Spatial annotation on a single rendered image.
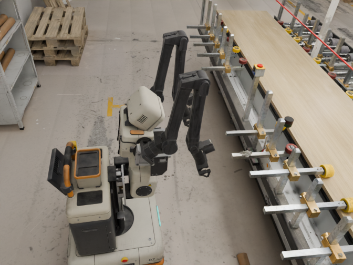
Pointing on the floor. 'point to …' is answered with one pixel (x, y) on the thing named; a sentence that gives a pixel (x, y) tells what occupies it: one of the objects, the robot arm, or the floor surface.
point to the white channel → (324, 27)
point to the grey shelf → (16, 70)
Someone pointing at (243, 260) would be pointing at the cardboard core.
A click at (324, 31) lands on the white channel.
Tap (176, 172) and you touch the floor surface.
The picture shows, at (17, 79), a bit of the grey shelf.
